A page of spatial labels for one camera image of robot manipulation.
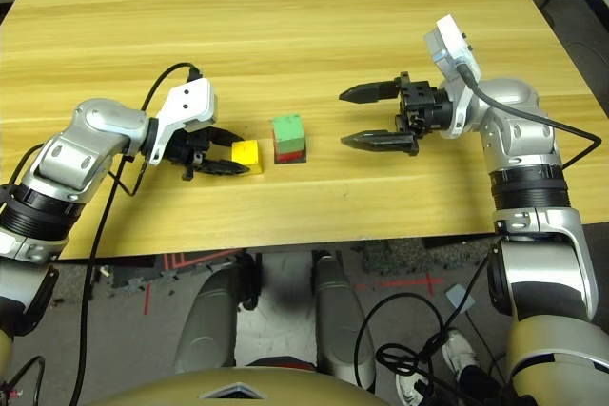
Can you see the yellow wooden block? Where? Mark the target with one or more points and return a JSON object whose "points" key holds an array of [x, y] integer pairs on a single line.
{"points": [[247, 154]]}

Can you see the grey floor tag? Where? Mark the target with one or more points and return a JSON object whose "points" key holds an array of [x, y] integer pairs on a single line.
{"points": [[460, 299]]}

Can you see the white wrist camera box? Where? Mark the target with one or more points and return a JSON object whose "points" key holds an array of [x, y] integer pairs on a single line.
{"points": [[449, 44], [190, 102]]}

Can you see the grey robot left leg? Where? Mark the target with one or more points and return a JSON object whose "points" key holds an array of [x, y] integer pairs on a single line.
{"points": [[209, 320]]}

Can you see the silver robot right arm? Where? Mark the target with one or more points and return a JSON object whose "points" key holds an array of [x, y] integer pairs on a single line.
{"points": [[523, 140]]}

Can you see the green wooden block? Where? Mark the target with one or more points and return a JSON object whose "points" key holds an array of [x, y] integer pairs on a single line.
{"points": [[288, 132]]}

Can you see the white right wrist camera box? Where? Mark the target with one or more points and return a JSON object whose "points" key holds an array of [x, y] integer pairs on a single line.
{"points": [[449, 44]]}

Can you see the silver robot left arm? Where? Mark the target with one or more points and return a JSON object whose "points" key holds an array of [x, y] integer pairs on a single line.
{"points": [[90, 140]]}

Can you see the grey robot right leg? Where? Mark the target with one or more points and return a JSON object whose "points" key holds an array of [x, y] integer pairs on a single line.
{"points": [[340, 315]]}

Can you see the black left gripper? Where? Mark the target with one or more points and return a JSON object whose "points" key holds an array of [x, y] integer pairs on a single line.
{"points": [[190, 149]]}

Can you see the red wooden block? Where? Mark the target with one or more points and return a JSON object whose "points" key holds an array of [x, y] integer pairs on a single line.
{"points": [[289, 156]]}

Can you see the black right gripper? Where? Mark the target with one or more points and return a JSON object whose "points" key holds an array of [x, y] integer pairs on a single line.
{"points": [[428, 106]]}

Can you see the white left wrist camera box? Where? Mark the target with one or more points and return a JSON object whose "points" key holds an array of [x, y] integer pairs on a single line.
{"points": [[190, 102]]}

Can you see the gold robot torso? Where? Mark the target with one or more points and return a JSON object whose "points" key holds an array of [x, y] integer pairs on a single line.
{"points": [[228, 389]]}

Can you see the grey robot leg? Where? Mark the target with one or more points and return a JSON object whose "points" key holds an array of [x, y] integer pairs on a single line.
{"points": [[209, 320], [340, 315]]}

